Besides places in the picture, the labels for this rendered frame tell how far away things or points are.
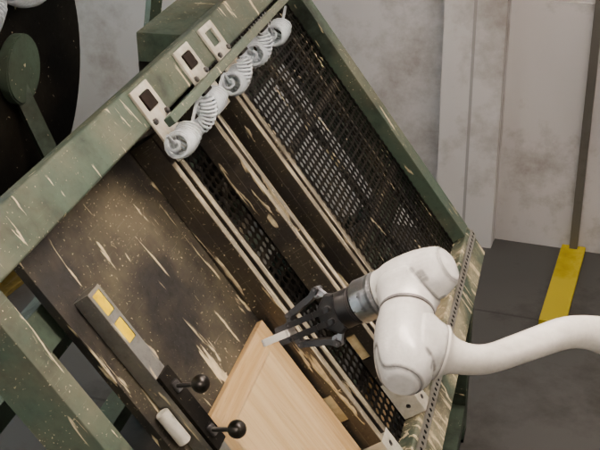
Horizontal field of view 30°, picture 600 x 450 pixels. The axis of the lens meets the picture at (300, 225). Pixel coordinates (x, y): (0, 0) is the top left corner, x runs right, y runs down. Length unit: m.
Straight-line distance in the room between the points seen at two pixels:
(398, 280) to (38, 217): 0.67
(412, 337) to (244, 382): 0.69
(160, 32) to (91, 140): 1.04
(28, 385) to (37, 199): 0.35
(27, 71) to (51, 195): 0.84
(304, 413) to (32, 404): 0.84
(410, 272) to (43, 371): 0.68
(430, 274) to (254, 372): 0.70
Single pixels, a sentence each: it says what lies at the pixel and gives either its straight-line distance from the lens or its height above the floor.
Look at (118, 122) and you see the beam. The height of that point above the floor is 1.88.
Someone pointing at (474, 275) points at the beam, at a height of 0.84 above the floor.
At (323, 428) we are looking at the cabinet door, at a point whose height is 1.11.
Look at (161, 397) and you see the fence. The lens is 2.30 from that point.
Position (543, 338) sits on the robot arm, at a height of 1.67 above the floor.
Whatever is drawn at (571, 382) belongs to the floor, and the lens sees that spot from 4.95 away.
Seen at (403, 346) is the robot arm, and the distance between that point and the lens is 1.94.
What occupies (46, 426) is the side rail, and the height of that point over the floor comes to 1.55.
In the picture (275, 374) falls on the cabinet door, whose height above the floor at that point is 1.27.
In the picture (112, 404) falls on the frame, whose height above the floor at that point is 0.18.
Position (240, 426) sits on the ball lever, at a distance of 2.23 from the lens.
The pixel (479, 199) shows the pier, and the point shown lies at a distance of 5.81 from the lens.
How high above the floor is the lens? 2.79
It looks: 27 degrees down
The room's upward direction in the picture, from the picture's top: 1 degrees counter-clockwise
